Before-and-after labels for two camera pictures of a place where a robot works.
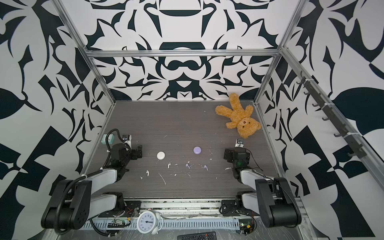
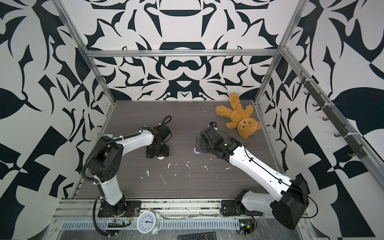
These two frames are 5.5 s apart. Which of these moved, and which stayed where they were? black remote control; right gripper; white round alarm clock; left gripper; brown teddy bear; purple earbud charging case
Moved: left gripper; right gripper
Stayed: white round alarm clock; brown teddy bear; purple earbud charging case; black remote control
